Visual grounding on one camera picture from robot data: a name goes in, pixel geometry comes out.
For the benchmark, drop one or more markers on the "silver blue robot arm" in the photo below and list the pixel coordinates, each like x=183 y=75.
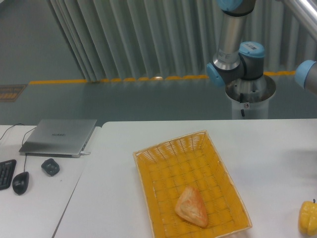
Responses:
x=234 y=60

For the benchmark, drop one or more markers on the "yellow wicker basket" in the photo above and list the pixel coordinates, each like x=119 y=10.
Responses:
x=166 y=169

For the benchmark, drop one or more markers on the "white usb dongle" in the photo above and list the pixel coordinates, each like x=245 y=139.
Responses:
x=84 y=153

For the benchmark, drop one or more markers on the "white pleated curtain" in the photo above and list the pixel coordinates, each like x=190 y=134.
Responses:
x=123 y=39

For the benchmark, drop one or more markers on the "triangular puff pastry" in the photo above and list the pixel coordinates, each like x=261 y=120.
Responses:
x=191 y=208

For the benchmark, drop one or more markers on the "silver closed laptop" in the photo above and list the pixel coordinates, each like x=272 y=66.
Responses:
x=59 y=138

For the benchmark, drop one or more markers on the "small black controller device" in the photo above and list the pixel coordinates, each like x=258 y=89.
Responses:
x=51 y=167

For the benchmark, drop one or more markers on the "black computer mouse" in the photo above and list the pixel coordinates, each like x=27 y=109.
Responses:
x=20 y=183

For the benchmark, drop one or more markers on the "black keyboard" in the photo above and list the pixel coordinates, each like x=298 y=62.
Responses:
x=6 y=173

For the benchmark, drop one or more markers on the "yellow bell pepper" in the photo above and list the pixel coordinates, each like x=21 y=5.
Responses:
x=307 y=222

